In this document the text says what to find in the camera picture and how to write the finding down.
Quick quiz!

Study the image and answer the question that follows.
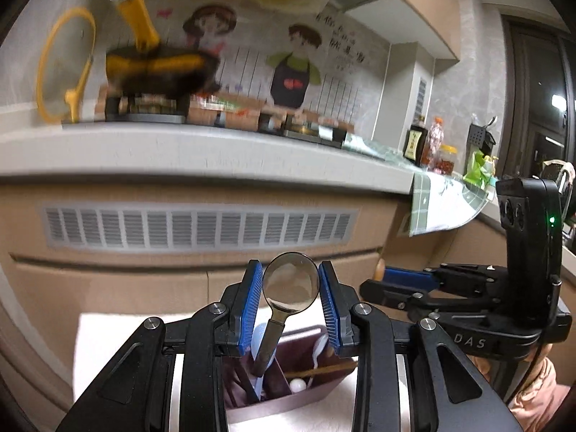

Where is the yellow-handled wok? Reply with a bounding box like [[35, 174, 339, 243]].
[[105, 0, 221, 97]]

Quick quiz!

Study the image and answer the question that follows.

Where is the dark framed window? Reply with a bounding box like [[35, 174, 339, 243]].
[[499, 13, 576, 176]]

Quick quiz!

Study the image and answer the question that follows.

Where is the black utensil holder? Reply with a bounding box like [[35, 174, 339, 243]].
[[467, 117, 496, 158]]

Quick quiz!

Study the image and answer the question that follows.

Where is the person's right forearm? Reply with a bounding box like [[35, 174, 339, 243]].
[[508, 355, 559, 432]]

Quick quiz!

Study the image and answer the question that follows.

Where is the cartoon wall poster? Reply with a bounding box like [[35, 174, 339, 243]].
[[148, 2, 392, 113]]

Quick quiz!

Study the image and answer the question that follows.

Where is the plastic bottle with red label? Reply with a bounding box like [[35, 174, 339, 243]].
[[425, 117, 444, 169]]

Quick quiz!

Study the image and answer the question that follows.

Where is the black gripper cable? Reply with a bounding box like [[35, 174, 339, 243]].
[[506, 344, 547, 410]]

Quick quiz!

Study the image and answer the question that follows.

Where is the black-handled metal spoon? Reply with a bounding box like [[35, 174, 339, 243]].
[[251, 252, 321, 378]]

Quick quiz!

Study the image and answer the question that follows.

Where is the wooden chopstick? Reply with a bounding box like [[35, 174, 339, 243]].
[[285, 359, 357, 379]]

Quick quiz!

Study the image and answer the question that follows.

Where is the beige upper cabinet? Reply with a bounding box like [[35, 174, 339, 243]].
[[400, 0, 460, 61]]

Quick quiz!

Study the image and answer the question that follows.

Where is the beige kitchen cabinet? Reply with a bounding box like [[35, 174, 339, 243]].
[[0, 171, 406, 415]]

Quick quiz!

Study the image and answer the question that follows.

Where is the glass lid with yellow rim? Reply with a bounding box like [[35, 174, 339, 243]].
[[36, 6, 97, 124]]

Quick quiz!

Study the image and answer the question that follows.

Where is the purple plastic utensil container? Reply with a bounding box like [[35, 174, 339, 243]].
[[222, 324, 361, 424]]

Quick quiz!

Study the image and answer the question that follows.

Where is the green checked cloth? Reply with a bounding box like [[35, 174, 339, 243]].
[[360, 137, 496, 237]]

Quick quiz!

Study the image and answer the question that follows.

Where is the grey vent grille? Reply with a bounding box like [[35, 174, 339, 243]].
[[42, 207, 361, 248]]

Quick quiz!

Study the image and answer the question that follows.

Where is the light blue plastic spoon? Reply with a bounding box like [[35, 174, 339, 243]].
[[252, 324, 277, 397]]

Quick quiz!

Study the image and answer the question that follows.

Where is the jar with yellow lid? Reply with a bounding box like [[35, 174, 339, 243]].
[[434, 144, 457, 175]]

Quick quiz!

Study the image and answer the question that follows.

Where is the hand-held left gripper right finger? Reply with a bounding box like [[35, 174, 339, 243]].
[[317, 260, 532, 432]]

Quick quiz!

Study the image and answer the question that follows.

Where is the green plastic bag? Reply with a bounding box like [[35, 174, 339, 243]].
[[463, 150, 498, 187]]

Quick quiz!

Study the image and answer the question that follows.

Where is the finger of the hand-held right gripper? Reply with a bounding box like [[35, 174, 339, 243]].
[[384, 266, 444, 293], [360, 279, 433, 311]]

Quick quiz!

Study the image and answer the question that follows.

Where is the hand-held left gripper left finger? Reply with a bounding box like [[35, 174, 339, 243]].
[[54, 258, 264, 432]]

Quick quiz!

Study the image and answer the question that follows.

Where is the dark sauce bottle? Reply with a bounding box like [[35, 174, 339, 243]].
[[405, 114, 428, 165]]

